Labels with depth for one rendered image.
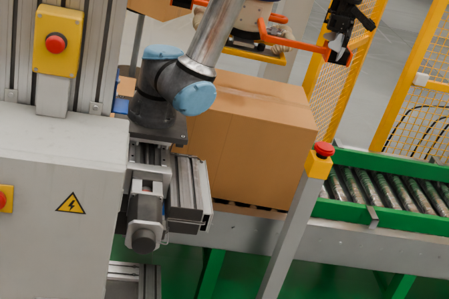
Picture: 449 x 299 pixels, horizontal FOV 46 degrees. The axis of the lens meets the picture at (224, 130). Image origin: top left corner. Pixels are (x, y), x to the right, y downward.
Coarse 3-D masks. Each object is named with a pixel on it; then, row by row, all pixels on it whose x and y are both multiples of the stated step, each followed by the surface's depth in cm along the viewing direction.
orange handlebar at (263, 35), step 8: (200, 0) 197; (208, 0) 200; (272, 16) 200; (280, 16) 204; (264, 24) 189; (264, 32) 181; (264, 40) 179; (272, 40) 179; (280, 40) 179; (288, 40) 180; (296, 48) 181; (304, 48) 181; (312, 48) 181; (320, 48) 181
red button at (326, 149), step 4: (316, 144) 175; (320, 144) 175; (324, 144) 175; (328, 144) 176; (316, 148) 173; (320, 148) 173; (324, 148) 173; (328, 148) 174; (332, 148) 174; (320, 152) 172; (324, 152) 172; (328, 152) 172; (332, 152) 173; (320, 156) 174; (324, 156) 174; (328, 156) 173
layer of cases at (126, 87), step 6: (120, 78) 294; (126, 78) 296; (132, 78) 298; (120, 84) 288; (126, 84) 290; (132, 84) 291; (120, 90) 282; (126, 90) 284; (132, 90) 285; (132, 96) 279
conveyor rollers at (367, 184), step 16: (336, 176) 257; (352, 176) 261; (368, 176) 265; (320, 192) 243; (336, 192) 247; (352, 192) 251; (368, 192) 254; (384, 192) 258; (400, 192) 261; (416, 192) 264; (432, 192) 267; (448, 192) 270; (256, 208) 220; (272, 208) 222; (400, 208) 246; (416, 208) 249; (432, 208) 253
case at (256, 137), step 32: (224, 96) 210; (256, 96) 218; (288, 96) 225; (192, 128) 202; (224, 128) 203; (256, 128) 203; (288, 128) 203; (224, 160) 210; (256, 160) 210; (288, 160) 210; (224, 192) 218; (256, 192) 218; (288, 192) 218
